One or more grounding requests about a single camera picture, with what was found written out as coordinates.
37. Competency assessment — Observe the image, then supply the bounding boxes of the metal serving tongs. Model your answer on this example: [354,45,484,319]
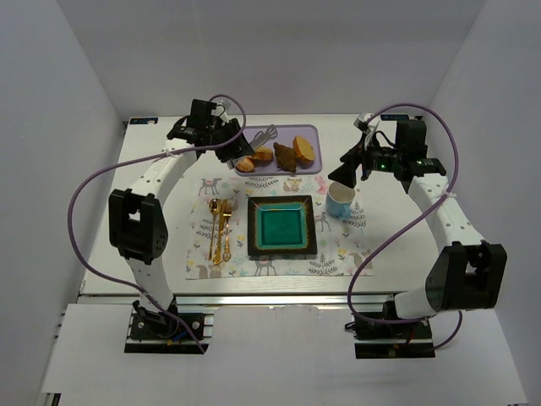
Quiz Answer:
[227,124,278,169]

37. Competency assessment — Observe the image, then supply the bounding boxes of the brown chocolate croissant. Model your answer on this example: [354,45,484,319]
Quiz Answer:
[273,142,297,173]

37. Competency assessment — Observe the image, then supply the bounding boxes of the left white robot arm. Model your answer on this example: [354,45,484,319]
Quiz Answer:
[108,95,254,313]

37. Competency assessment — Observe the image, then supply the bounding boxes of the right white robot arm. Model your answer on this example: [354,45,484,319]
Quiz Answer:
[329,118,507,321]

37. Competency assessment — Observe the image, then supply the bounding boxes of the sugared bread roll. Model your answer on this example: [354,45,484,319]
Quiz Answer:
[236,156,255,173]

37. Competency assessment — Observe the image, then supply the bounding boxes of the bread slice left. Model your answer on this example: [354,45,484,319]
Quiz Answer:
[251,146,274,162]

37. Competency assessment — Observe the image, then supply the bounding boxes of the bread slice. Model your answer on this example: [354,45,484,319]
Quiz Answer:
[251,146,274,162]
[292,135,315,164]

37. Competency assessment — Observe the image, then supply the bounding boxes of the bread slice right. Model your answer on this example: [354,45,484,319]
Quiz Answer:
[292,135,315,164]

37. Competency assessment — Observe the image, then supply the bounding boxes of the light blue mug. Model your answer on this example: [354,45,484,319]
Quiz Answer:
[325,182,356,219]

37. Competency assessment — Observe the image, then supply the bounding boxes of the blue label sticker right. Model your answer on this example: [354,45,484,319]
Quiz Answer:
[380,113,410,121]

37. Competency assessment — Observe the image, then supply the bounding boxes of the blue label sticker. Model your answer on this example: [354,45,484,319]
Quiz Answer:
[380,113,410,121]
[128,118,158,125]

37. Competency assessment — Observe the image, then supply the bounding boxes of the purple tray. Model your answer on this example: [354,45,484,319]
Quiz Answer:
[234,124,323,177]

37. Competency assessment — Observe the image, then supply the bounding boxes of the gold spoon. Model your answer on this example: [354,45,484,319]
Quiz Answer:
[208,198,222,261]

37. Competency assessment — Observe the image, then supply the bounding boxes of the gold fork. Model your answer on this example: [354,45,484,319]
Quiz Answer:
[222,200,232,262]

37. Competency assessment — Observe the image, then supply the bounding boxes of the animal pattern placemat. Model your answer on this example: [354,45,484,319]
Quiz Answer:
[186,176,370,280]

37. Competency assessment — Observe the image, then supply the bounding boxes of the teal square plate black rim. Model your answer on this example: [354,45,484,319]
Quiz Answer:
[247,195,318,257]

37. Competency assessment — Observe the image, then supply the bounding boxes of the blue label sticker left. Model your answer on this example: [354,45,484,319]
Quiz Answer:
[128,118,158,125]

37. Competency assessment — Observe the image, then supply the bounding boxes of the gold knife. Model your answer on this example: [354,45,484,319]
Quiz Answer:
[211,200,228,265]

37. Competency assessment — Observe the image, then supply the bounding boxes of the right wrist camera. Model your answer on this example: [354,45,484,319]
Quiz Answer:
[353,112,380,138]

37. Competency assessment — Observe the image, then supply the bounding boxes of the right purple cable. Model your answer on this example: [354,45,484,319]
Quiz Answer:
[347,102,462,348]

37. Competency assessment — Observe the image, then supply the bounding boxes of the purple cable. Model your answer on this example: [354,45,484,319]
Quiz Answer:
[347,102,462,348]
[68,95,208,353]

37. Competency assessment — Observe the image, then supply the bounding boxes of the aluminium rail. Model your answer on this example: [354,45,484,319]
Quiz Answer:
[76,291,407,307]

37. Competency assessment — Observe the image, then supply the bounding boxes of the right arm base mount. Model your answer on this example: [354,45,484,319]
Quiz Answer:
[344,316,435,359]

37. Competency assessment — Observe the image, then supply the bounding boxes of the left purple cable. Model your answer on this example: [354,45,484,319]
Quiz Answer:
[68,95,208,353]

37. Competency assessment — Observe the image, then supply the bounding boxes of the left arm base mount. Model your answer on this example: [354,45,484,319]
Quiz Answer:
[124,300,214,355]

